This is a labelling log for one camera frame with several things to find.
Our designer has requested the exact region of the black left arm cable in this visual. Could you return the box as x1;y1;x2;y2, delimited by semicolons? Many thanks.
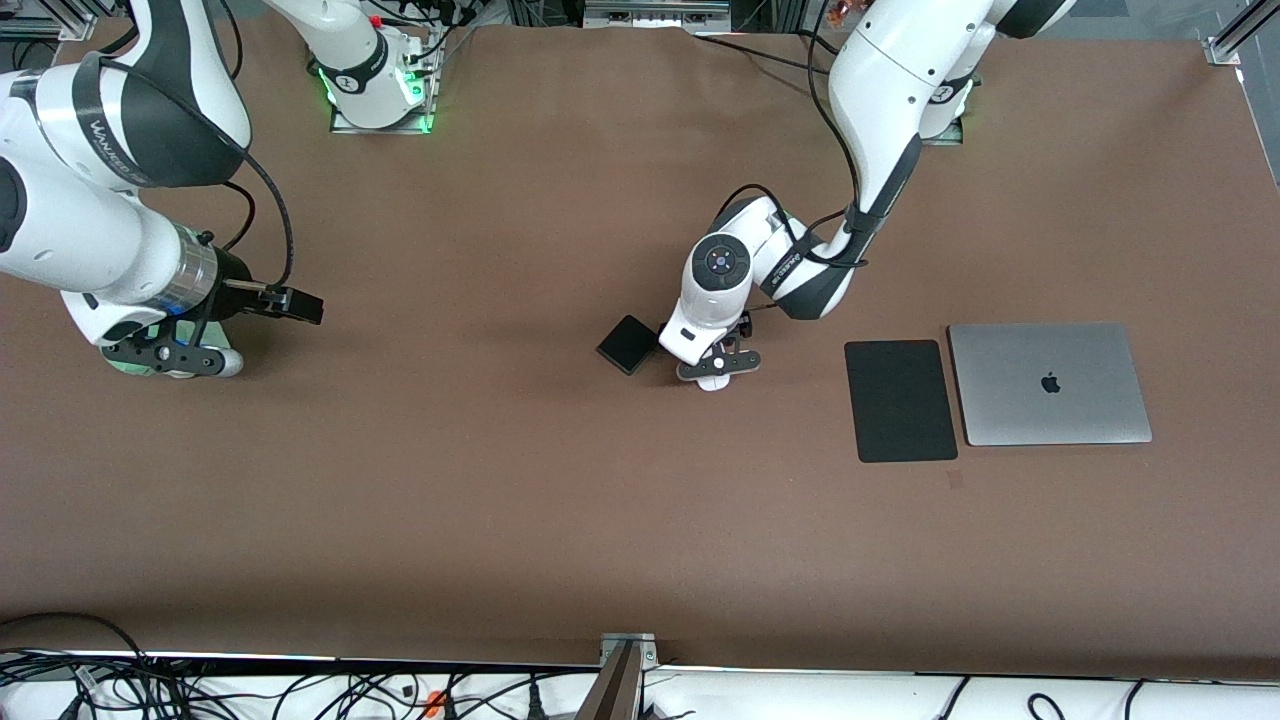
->
705;0;873;271

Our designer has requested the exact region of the black base power cable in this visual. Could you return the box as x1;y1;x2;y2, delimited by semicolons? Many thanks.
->
694;33;836;77

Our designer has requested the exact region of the small black square box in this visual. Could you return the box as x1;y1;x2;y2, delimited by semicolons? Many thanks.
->
596;315;661;377

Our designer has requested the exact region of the aluminium post with bracket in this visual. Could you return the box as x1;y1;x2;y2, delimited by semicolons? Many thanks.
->
578;632;659;720

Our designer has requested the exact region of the aluminium frame profile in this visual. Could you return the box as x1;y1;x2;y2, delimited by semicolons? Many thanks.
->
1204;0;1280;67
0;0;101;43

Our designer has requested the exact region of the silver laptop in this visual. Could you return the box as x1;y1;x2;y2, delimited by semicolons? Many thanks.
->
947;322;1154;447

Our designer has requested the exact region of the grey metal box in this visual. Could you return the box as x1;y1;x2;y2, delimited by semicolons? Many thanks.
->
583;0;732;31

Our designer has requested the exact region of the black mouse pad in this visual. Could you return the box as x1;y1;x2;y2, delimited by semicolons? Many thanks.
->
844;339;959;464

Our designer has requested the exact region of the black arched floor cable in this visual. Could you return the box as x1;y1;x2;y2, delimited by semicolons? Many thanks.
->
0;612;153;683

